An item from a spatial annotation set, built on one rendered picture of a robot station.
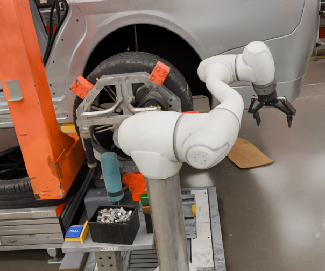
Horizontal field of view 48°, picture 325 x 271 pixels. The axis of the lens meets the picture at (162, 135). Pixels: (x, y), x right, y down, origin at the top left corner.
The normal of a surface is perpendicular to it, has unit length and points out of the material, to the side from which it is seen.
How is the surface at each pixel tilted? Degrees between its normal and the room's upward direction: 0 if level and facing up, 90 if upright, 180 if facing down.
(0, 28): 90
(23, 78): 90
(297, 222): 0
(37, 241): 90
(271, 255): 0
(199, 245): 0
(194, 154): 98
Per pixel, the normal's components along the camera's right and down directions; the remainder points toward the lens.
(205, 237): -0.11, -0.91
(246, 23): -0.07, 0.41
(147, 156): -0.40, 0.48
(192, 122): -0.17, -0.72
